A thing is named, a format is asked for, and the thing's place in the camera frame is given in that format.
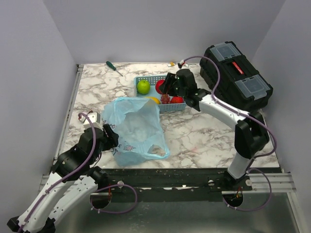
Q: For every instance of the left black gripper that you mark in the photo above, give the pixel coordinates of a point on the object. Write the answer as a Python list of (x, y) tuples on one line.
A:
[(111, 137)]

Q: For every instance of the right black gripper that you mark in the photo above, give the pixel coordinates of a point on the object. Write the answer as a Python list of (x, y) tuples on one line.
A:
[(170, 80)]

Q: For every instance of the red fake apple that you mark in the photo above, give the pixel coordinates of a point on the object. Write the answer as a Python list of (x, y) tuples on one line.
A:
[(157, 86)]

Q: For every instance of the red fake grapes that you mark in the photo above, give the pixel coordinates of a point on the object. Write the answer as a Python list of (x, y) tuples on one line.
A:
[(165, 99)]

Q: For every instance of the red fake fruit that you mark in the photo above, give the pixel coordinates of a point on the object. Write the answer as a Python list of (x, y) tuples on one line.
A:
[(176, 100)]

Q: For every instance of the yellow fake lemon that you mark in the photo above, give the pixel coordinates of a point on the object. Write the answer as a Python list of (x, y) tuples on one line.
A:
[(156, 100)]

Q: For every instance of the light blue plastic basket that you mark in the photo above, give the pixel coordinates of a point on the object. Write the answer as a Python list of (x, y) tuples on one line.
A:
[(153, 93)]

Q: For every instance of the green fake apple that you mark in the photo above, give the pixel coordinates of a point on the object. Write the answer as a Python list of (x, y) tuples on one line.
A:
[(143, 87)]

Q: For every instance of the light blue plastic bag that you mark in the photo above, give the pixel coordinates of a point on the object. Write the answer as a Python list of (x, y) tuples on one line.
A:
[(137, 122)]

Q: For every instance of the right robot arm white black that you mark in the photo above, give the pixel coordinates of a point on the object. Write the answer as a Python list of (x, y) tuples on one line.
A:
[(250, 131)]

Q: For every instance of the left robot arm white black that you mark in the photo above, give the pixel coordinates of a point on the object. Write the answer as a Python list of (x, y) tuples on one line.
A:
[(72, 178)]

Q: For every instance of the small yellow white object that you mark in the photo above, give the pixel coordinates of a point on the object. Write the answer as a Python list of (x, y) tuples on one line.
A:
[(172, 64)]

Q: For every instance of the black plastic toolbox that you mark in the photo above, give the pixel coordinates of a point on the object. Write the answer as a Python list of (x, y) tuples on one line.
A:
[(241, 85)]

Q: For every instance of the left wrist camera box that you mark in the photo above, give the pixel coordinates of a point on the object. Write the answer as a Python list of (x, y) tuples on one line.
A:
[(94, 117)]

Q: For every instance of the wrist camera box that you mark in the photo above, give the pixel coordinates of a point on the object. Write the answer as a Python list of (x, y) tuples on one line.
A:
[(94, 117), (181, 64)]

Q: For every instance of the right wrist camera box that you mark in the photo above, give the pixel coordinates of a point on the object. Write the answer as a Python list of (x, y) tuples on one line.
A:
[(181, 64)]

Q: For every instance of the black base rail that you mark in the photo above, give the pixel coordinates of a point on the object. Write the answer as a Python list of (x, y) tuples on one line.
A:
[(166, 185)]

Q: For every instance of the green handled screwdriver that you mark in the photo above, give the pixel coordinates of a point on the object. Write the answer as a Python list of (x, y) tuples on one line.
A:
[(111, 66)]

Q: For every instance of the aluminium frame rail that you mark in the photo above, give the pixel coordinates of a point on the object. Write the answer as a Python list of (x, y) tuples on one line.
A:
[(69, 111)]

